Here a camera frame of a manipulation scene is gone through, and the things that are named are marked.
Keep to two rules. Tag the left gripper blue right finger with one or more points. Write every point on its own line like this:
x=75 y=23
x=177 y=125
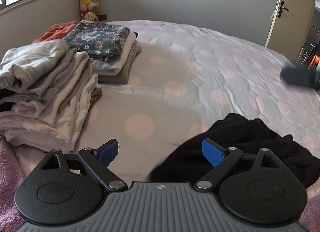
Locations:
x=222 y=160

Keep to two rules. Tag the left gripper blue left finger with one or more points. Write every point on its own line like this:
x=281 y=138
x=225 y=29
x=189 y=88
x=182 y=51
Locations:
x=96 y=162

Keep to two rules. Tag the black shorts garment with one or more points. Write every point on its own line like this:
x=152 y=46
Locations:
x=188 y=164

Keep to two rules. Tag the beige folded clothes stack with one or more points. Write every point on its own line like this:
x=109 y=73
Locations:
x=46 y=91

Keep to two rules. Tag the beige bedroom door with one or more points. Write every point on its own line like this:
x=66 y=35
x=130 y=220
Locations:
x=288 y=33

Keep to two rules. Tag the olive patterned garment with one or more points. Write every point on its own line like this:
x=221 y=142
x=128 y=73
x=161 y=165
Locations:
x=96 y=94

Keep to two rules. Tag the tan folded garment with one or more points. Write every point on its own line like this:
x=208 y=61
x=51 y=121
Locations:
x=123 y=76

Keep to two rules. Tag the floral dark folded garment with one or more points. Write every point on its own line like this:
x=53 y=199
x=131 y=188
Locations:
x=102 y=41

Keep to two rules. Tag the orange red garment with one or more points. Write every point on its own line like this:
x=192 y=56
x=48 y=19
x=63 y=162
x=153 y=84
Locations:
x=56 y=31

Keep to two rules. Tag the black door handle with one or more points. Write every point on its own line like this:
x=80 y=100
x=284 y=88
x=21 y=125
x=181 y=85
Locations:
x=281 y=8

